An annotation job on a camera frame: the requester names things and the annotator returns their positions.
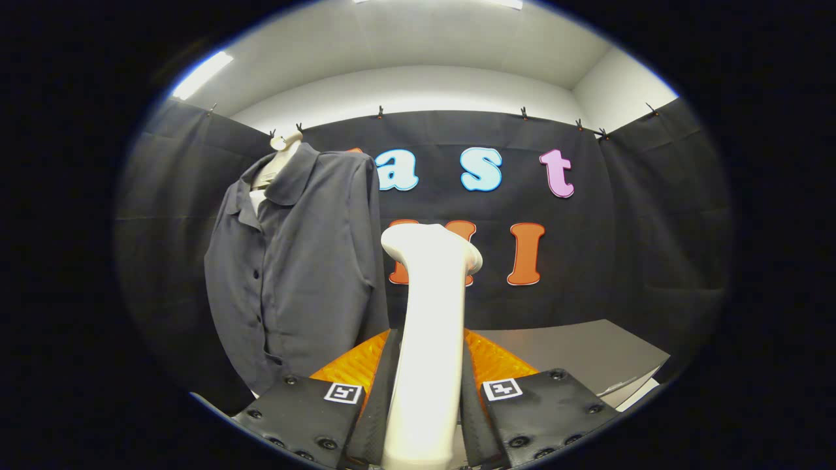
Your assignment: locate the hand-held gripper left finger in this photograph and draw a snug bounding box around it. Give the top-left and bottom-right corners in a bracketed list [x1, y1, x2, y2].
[232, 328, 400, 469]

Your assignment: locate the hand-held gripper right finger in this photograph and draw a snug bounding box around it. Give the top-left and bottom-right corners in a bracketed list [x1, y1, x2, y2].
[459, 328, 620, 469]

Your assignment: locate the white garment steamer head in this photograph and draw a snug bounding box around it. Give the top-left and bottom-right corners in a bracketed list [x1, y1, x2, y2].
[381, 223, 484, 470]

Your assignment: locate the dark grey button shirt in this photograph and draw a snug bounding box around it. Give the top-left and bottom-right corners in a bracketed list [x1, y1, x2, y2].
[204, 142, 391, 398]

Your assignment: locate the cream clothes hanger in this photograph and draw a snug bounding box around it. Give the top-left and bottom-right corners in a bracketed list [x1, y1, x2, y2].
[251, 130, 304, 213]

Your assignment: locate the grey top beige cabinet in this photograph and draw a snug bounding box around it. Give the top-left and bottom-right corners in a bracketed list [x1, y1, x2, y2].
[467, 319, 671, 413]

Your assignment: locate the black backdrop cloth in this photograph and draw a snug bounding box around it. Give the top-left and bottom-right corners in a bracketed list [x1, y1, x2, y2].
[114, 98, 732, 418]

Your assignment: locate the row of black clips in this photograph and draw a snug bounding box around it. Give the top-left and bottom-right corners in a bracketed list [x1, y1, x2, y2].
[206, 102, 660, 142]

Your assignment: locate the narrow ceiling light strip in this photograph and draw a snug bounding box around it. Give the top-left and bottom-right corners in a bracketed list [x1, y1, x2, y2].
[170, 51, 234, 101]

